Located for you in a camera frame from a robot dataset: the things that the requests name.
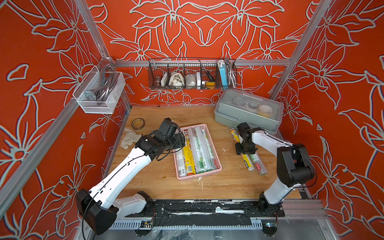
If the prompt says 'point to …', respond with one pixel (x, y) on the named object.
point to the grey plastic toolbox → (259, 111)
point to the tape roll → (138, 124)
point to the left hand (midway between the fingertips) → (180, 138)
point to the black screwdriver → (207, 72)
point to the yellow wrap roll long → (190, 152)
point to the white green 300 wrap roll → (199, 149)
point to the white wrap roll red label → (212, 161)
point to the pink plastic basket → (205, 127)
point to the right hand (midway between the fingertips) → (239, 151)
